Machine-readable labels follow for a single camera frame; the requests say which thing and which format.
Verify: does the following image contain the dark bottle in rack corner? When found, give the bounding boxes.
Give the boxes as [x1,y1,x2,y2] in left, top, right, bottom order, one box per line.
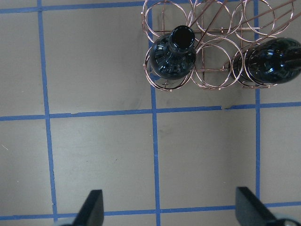
[150,25,196,80]

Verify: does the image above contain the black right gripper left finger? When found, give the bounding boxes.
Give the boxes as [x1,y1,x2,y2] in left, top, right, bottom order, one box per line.
[72,190,104,226]

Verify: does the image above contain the copper wire wine rack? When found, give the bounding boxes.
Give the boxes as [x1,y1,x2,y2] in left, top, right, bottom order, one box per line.
[141,0,300,91]

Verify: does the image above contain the dark bottle in rack end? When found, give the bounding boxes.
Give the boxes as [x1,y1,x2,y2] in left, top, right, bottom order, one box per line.
[229,38,301,84]

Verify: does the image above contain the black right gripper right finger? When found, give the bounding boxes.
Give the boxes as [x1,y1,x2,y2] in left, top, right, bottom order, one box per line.
[235,187,277,226]

